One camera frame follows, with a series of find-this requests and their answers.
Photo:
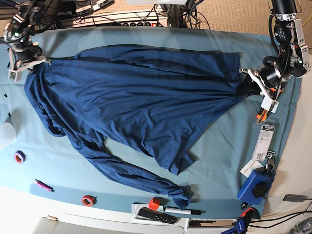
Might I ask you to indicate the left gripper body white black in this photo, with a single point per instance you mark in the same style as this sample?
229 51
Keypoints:
254 74

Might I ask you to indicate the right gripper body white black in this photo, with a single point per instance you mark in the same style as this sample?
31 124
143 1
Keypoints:
17 65

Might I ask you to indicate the dark blue t-shirt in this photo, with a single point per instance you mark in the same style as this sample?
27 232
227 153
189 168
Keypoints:
156 101

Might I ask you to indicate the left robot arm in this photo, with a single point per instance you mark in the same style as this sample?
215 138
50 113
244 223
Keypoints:
292 59

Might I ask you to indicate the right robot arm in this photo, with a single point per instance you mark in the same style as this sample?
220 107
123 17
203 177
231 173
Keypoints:
24 54

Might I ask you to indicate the orange black utility knife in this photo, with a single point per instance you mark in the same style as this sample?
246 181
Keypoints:
269 103

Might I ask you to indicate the white packaged item blister card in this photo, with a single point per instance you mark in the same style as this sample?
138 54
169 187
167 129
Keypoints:
263 142

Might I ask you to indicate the white paper roll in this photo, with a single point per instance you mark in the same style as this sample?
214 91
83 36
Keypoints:
7 135

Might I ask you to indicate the white paper card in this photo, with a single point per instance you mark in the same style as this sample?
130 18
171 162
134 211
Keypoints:
250 166

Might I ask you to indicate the metal carabiner keys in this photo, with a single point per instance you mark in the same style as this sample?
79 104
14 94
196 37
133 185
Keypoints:
270 162

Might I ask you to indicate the light blue table cloth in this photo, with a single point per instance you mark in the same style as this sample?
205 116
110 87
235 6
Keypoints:
221 152

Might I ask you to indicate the purple tape roll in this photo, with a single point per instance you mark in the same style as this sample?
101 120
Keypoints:
19 157

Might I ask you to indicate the blue box black knob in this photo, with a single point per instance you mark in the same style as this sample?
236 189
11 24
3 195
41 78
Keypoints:
255 188

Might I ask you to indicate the black foot pedal start label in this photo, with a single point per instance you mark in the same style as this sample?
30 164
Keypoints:
83 6

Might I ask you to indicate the grey adapter box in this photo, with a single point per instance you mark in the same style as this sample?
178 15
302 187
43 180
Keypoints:
294 198

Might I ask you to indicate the orange black lower clamp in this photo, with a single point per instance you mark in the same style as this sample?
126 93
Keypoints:
248 212

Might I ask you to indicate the pink marker pen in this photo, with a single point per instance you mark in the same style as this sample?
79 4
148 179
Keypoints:
43 185

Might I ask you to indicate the blue black clamp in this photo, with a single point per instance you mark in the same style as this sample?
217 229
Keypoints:
240 227

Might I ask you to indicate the white black marker pen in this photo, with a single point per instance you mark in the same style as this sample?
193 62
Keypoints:
182 212

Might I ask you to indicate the red tape roll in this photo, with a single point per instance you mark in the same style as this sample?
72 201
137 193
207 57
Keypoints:
88 200

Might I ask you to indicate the red cube block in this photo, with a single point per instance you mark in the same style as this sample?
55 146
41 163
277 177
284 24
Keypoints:
154 203

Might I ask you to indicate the black remote control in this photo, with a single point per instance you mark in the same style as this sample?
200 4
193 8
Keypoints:
156 216

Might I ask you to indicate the white book under remote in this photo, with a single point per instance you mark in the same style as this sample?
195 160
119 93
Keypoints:
182 221

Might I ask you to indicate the white power strip red switch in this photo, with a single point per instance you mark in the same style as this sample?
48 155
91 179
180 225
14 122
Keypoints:
143 23

